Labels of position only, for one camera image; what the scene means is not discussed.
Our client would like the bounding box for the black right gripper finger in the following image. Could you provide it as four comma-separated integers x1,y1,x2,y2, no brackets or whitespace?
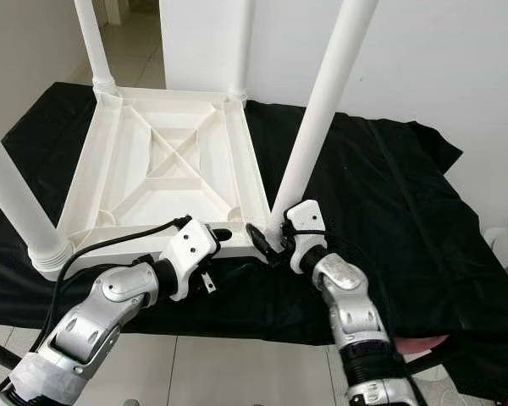
246,222,282,265

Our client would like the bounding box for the white plastic table top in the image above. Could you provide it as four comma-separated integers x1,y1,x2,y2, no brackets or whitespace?
31,85,276,280

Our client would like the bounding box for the black cloth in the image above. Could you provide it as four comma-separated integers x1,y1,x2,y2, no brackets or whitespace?
0,81,508,400

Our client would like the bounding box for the pink stool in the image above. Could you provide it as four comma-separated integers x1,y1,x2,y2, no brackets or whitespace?
398,334,450,352

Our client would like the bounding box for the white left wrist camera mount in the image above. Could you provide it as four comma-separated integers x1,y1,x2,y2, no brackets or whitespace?
165,218,221,301

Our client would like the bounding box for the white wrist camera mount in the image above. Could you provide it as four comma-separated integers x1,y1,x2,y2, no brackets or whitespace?
165,218,221,301
286,200,327,272

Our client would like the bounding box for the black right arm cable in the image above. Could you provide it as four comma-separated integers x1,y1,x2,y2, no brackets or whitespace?
292,228,373,280

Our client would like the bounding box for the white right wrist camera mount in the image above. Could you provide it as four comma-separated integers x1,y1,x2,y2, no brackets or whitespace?
286,200,327,272

